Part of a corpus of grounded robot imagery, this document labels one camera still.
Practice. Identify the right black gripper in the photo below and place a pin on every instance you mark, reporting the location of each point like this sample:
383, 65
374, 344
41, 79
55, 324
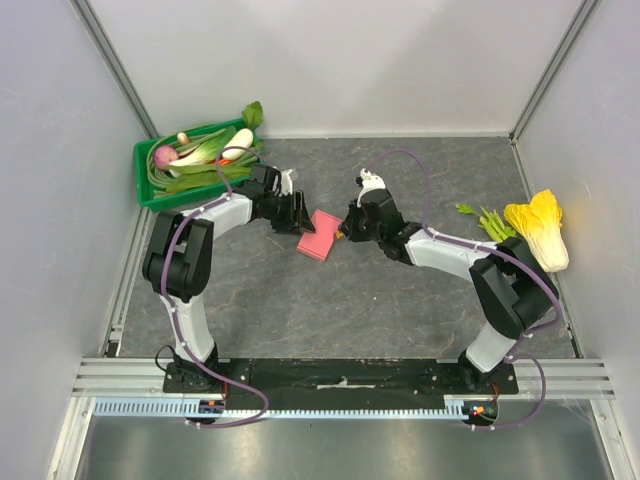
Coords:
357, 226

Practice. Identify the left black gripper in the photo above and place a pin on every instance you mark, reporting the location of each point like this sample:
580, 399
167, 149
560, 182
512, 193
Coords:
296, 221

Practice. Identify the pink express box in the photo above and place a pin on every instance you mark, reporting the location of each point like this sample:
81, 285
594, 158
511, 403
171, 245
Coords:
317, 245

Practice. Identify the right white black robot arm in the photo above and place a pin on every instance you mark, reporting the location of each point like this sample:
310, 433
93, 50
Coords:
513, 290

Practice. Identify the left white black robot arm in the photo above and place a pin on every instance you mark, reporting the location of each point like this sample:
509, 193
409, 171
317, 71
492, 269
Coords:
178, 263

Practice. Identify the orange carrot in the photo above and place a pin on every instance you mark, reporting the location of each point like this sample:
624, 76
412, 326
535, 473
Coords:
223, 161

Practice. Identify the white radish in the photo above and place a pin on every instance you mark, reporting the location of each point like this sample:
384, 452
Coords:
238, 145

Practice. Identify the green leafy vegetable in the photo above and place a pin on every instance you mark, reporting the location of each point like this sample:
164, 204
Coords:
195, 176

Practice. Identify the bok choy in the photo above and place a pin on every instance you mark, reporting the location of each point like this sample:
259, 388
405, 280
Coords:
207, 150

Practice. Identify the green celery stalk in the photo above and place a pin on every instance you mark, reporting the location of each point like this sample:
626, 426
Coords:
490, 221

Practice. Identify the brown mushroom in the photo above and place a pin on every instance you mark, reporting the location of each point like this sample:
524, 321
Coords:
182, 138

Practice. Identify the green long beans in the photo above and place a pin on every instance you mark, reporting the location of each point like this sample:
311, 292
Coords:
160, 179

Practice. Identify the purple turnip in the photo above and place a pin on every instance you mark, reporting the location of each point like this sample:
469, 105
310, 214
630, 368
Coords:
164, 156

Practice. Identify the green plastic crate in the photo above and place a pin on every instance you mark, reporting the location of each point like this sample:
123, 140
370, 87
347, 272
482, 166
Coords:
158, 200

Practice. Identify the yellow napa cabbage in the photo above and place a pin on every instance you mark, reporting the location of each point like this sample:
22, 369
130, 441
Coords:
539, 222

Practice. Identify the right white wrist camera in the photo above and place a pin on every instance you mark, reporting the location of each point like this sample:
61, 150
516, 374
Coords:
367, 182

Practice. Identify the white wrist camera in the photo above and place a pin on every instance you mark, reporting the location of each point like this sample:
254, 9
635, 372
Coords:
286, 180
367, 182

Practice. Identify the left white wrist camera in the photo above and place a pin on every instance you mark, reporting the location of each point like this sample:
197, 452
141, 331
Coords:
286, 180

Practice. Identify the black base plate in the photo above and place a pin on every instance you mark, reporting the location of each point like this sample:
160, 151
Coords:
364, 382

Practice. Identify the grey cable duct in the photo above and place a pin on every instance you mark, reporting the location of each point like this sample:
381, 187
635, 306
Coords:
200, 410

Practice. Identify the aluminium rail frame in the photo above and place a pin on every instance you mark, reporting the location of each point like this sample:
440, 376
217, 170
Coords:
140, 377

